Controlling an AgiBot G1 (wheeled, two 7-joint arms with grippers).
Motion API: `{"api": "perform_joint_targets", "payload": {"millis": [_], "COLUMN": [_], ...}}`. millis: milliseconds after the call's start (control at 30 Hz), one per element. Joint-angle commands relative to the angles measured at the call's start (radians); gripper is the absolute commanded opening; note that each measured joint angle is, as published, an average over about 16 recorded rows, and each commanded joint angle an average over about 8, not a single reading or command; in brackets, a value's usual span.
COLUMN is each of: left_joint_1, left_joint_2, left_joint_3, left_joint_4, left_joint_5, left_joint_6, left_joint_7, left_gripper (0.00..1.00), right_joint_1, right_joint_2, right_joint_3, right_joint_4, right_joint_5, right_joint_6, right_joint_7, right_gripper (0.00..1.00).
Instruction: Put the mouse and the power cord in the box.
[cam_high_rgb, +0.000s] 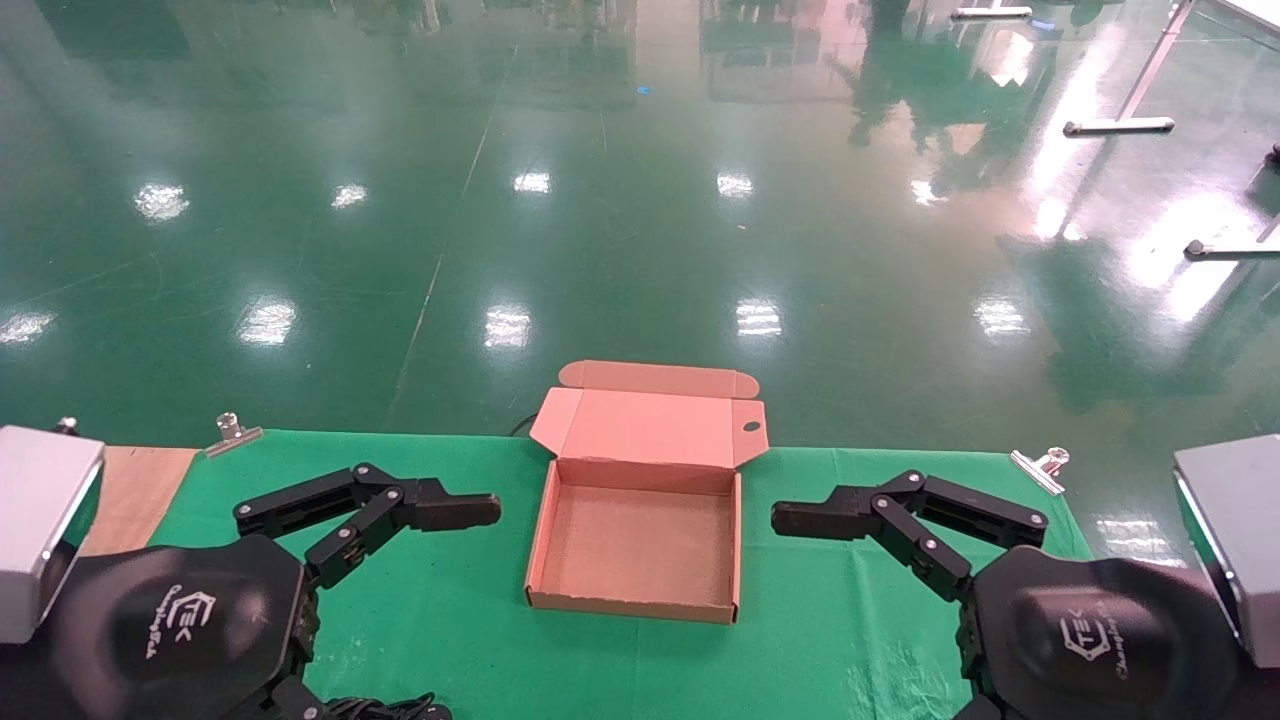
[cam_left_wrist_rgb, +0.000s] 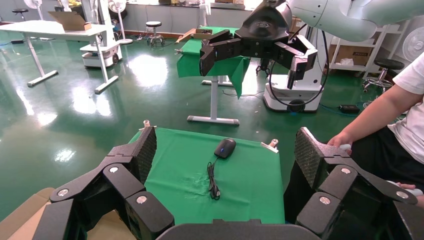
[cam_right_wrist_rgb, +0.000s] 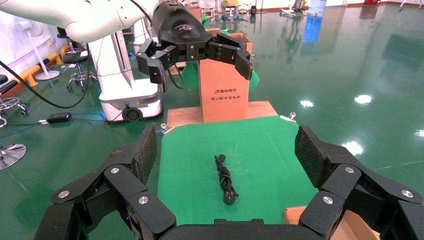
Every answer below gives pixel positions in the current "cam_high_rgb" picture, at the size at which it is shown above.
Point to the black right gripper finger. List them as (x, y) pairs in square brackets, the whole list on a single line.
[(830, 513)]

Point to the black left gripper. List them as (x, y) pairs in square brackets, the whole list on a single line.
[(170, 620)]

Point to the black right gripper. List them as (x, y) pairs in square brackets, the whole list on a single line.
[(1100, 635)]

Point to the pink open cardboard box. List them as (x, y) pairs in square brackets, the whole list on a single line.
[(640, 545)]

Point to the green table cloth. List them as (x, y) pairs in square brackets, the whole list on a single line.
[(830, 600)]

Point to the silver binder clamp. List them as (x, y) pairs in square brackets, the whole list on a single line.
[(232, 434), (1040, 467)]

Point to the grey table foot bar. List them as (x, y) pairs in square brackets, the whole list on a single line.
[(1225, 249)]

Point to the white floor bar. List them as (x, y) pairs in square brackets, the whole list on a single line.
[(990, 12)]

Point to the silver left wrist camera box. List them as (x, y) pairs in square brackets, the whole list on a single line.
[(40, 520)]

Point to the white table frame leg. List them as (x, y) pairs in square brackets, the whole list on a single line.
[(1120, 125)]

